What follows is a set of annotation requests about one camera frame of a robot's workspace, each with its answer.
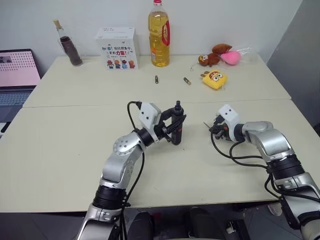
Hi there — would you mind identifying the yellow cartoon plush toy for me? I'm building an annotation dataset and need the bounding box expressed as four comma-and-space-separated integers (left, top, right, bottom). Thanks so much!
200, 70, 229, 92

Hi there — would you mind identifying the glass bottle with dark liquid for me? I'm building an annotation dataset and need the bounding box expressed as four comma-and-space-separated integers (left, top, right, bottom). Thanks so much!
52, 19, 84, 67

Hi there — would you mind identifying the open laptop computer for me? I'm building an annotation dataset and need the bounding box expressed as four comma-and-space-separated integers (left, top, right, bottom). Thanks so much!
0, 48, 42, 138

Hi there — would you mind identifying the clear plastic bag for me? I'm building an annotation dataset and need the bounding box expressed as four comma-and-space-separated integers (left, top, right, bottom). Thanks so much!
231, 45, 254, 60

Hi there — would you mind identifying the small white rounded object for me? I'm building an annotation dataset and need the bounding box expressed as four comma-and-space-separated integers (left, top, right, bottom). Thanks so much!
267, 203, 284, 217

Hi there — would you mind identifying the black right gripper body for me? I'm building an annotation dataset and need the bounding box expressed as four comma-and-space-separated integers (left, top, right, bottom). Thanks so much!
213, 115, 230, 141

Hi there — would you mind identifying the large yellow oil bottle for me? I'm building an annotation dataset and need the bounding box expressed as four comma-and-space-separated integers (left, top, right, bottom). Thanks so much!
147, 0, 173, 68

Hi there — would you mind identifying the white printed cardboard box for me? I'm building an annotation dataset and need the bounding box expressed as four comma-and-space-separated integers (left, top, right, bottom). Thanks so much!
94, 26, 140, 72

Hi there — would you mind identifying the pink plush toy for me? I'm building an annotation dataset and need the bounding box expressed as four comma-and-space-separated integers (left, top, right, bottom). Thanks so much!
220, 50, 242, 65

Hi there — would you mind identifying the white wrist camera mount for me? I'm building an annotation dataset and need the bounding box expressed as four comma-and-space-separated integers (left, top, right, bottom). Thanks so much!
136, 101, 162, 144
216, 104, 245, 142

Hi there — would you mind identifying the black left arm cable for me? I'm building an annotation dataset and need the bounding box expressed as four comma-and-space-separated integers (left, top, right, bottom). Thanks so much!
117, 100, 146, 240

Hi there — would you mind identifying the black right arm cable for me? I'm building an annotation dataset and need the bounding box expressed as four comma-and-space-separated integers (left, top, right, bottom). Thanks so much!
210, 131, 285, 201

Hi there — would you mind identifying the dark rounded shape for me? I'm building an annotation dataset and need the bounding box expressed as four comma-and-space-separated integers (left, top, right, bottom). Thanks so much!
126, 211, 154, 240
187, 206, 219, 239

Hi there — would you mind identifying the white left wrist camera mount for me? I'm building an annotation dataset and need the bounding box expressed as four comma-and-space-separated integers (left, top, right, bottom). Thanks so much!
136, 101, 162, 144

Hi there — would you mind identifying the black electric screwdriver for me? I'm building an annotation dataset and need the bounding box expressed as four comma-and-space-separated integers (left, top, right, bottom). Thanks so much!
170, 99, 186, 146

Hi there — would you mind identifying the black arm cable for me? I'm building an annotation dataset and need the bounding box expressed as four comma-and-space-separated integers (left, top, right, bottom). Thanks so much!
117, 100, 146, 240
210, 131, 285, 201

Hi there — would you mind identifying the brown squirrel plush toy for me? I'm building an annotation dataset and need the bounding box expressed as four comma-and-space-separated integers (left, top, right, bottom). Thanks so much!
198, 43, 234, 68

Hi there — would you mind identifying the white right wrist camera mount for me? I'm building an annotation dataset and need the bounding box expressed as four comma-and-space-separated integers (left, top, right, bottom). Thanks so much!
216, 104, 245, 142

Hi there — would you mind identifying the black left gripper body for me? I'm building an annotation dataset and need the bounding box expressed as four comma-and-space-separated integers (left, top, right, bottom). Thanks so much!
153, 110, 174, 143

